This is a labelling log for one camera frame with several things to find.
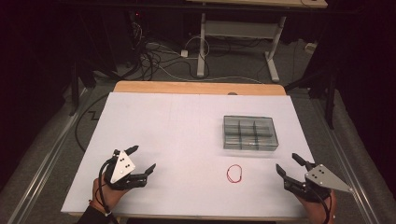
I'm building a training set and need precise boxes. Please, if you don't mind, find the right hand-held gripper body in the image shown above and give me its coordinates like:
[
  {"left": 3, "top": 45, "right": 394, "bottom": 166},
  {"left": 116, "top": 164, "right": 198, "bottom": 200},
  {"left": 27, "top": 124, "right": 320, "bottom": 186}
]
[{"left": 283, "top": 161, "right": 355, "bottom": 203}]

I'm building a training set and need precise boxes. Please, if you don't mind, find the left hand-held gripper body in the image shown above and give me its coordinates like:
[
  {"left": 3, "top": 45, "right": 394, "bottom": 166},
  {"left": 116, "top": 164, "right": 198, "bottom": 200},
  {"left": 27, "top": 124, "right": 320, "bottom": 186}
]
[{"left": 104, "top": 148, "right": 148, "bottom": 191}]

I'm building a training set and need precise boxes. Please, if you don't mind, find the clear plastic compartment box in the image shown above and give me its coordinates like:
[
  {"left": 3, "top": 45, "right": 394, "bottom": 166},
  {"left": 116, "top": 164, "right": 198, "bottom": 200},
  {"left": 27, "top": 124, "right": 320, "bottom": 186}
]
[{"left": 222, "top": 115, "right": 279, "bottom": 152}]

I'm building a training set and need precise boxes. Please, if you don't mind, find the red string bracelet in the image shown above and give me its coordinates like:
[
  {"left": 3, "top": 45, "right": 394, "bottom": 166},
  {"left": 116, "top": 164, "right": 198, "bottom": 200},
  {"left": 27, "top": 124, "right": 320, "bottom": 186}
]
[{"left": 225, "top": 163, "right": 244, "bottom": 184}]

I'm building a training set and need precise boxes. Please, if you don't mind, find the person's left hand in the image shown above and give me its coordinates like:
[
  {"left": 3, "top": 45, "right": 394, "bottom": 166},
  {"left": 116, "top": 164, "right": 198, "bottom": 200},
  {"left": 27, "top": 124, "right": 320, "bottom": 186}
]
[{"left": 92, "top": 176, "right": 131, "bottom": 215}]

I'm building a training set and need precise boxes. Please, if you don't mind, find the person's right hand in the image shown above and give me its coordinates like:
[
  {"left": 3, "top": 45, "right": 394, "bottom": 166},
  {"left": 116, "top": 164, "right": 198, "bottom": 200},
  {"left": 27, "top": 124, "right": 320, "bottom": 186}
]
[{"left": 295, "top": 189, "right": 338, "bottom": 224}]

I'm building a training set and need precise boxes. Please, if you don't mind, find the white table cover sheet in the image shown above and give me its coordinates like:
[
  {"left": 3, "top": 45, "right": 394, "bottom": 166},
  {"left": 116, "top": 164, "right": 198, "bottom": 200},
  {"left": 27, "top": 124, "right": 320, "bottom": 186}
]
[{"left": 61, "top": 91, "right": 335, "bottom": 220}]

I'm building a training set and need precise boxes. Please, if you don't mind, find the black stand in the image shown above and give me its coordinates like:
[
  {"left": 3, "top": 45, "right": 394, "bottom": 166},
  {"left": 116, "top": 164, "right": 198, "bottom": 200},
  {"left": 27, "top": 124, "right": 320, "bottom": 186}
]
[
  {"left": 284, "top": 62, "right": 341, "bottom": 131},
  {"left": 68, "top": 59, "right": 98, "bottom": 117}
]

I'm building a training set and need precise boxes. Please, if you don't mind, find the white power strip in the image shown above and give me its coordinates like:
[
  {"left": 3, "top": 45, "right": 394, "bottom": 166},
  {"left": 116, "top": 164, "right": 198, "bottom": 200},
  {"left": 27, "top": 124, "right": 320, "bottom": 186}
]
[{"left": 304, "top": 41, "right": 319, "bottom": 54}]

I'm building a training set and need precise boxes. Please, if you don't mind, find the white-legged desk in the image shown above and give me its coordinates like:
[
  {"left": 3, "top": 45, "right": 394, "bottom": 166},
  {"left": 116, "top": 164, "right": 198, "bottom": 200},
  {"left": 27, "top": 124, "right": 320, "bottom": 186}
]
[{"left": 186, "top": 0, "right": 329, "bottom": 84}]

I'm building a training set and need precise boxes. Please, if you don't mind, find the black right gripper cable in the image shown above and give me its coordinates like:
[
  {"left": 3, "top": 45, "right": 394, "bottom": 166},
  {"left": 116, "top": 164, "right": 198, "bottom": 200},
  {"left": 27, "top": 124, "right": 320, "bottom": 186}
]
[{"left": 311, "top": 186, "right": 334, "bottom": 224}]

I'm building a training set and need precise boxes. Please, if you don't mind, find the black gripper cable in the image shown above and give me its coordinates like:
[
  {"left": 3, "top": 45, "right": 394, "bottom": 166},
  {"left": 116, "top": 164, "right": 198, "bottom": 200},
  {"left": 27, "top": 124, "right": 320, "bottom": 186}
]
[
  {"left": 97, "top": 156, "right": 121, "bottom": 224},
  {"left": 311, "top": 186, "right": 334, "bottom": 224}
]

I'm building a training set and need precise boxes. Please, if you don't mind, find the metal floor rail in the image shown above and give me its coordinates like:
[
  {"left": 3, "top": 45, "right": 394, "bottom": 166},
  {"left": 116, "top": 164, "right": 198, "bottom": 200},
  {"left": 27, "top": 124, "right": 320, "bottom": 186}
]
[
  {"left": 309, "top": 97, "right": 382, "bottom": 224},
  {"left": 6, "top": 87, "right": 91, "bottom": 224}
]

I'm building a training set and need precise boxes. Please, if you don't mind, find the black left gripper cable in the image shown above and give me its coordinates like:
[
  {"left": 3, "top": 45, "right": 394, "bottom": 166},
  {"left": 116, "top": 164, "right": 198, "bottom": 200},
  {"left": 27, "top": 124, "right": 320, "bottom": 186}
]
[{"left": 97, "top": 156, "right": 121, "bottom": 224}]

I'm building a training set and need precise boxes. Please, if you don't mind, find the black curved floor cable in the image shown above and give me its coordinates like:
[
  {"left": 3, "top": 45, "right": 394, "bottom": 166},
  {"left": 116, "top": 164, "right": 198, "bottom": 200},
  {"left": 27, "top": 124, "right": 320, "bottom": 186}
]
[{"left": 74, "top": 92, "right": 110, "bottom": 153}]

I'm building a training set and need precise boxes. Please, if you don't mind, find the tangle of black cables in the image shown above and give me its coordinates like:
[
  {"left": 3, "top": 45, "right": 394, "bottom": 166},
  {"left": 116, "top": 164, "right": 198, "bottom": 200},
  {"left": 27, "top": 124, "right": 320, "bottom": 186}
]
[{"left": 124, "top": 18, "right": 210, "bottom": 82}]

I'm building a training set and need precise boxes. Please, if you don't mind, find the long white floor cable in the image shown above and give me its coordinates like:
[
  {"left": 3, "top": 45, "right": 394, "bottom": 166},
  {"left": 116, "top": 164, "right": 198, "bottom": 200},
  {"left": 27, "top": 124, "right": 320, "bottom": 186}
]
[{"left": 139, "top": 35, "right": 264, "bottom": 85}]

